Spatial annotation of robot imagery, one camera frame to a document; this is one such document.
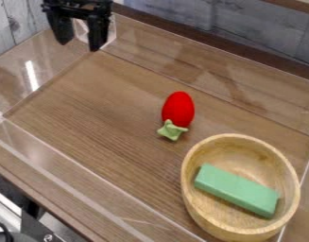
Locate light wooden bowl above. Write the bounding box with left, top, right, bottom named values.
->
left=180, top=133, right=300, bottom=242

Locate black metal stand bracket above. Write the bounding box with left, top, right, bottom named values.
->
left=20, top=200, right=57, bottom=242

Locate red plush strawberry fruit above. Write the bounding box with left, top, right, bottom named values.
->
left=156, top=91, right=195, bottom=141

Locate clear acrylic enclosure wall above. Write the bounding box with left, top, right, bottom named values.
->
left=0, top=16, right=309, bottom=242

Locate black cable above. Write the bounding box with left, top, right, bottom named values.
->
left=0, top=219, right=15, bottom=242

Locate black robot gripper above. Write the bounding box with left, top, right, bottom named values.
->
left=41, top=0, right=113, bottom=52

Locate green rectangular block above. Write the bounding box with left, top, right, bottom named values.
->
left=193, top=164, right=280, bottom=218

